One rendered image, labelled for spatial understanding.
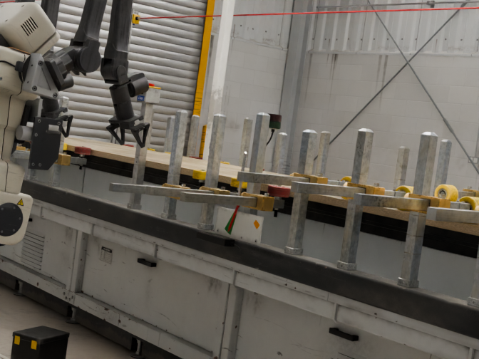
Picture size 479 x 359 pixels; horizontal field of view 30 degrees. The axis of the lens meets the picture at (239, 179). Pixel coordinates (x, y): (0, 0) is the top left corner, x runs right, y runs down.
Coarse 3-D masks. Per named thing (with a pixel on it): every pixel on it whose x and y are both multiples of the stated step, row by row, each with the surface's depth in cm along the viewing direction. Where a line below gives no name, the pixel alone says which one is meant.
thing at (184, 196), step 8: (184, 192) 293; (192, 192) 297; (184, 200) 293; (192, 200) 294; (200, 200) 296; (208, 200) 298; (216, 200) 300; (224, 200) 303; (232, 200) 305; (240, 200) 307; (248, 200) 309; (256, 200) 311; (280, 200) 318
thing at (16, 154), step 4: (16, 152) 415; (20, 152) 416; (24, 152) 417; (28, 152) 421; (12, 156) 413; (16, 156) 415; (20, 156) 416; (24, 156) 417; (28, 156) 418; (56, 160) 428; (72, 160) 433; (76, 160) 434; (80, 160) 435; (84, 160) 437; (80, 164) 436; (84, 164) 437
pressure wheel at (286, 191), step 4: (268, 188) 318; (272, 188) 316; (276, 188) 316; (280, 188) 315; (284, 188) 316; (288, 188) 317; (268, 192) 318; (272, 192) 316; (276, 192) 316; (280, 192) 315; (284, 192) 316; (288, 192) 317; (276, 196) 316; (280, 196) 316; (284, 196) 316; (288, 196) 318; (276, 212) 319; (276, 216) 319
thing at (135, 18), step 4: (132, 12) 599; (136, 12) 601; (132, 16) 599; (136, 16) 599; (132, 20) 599; (136, 20) 599; (132, 24) 600; (128, 40) 600; (128, 44) 600; (128, 48) 600; (128, 52) 600; (128, 56) 601; (116, 128) 602; (116, 132) 603; (112, 136) 603; (112, 140) 602; (116, 140) 603
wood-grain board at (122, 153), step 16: (80, 144) 487; (96, 144) 521; (112, 144) 559; (128, 160) 412; (160, 160) 416; (192, 160) 468; (224, 176) 355; (368, 208) 295; (384, 208) 289; (432, 224) 274; (448, 224) 269; (464, 224) 264
